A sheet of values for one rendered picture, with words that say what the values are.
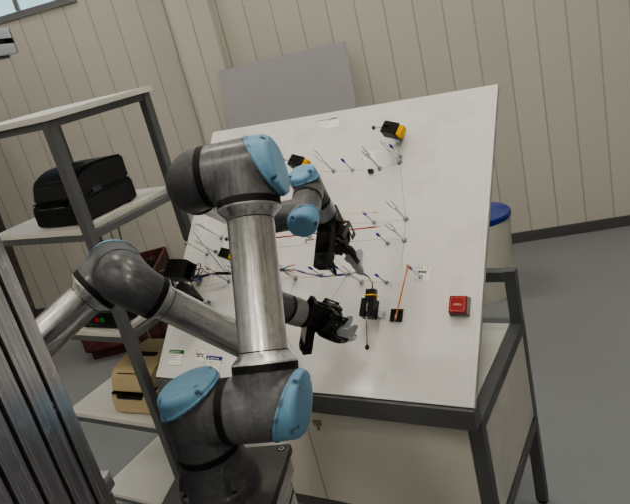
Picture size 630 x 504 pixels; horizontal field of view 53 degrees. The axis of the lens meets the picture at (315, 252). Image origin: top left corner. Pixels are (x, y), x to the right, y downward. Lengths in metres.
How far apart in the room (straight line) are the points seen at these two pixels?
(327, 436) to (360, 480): 0.18
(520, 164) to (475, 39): 0.98
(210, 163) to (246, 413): 0.43
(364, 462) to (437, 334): 0.52
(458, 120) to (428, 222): 0.36
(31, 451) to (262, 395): 0.35
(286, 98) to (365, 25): 0.77
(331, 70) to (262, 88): 0.52
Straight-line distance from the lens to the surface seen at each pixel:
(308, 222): 1.47
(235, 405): 1.07
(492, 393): 1.96
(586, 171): 5.09
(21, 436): 0.99
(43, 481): 1.03
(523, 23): 4.84
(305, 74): 4.66
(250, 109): 4.75
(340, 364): 1.96
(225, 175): 1.11
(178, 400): 1.09
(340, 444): 2.12
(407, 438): 1.98
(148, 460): 3.17
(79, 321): 1.47
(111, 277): 1.34
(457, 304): 1.82
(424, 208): 2.01
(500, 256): 4.14
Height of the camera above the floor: 1.90
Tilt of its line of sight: 19 degrees down
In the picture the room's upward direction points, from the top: 14 degrees counter-clockwise
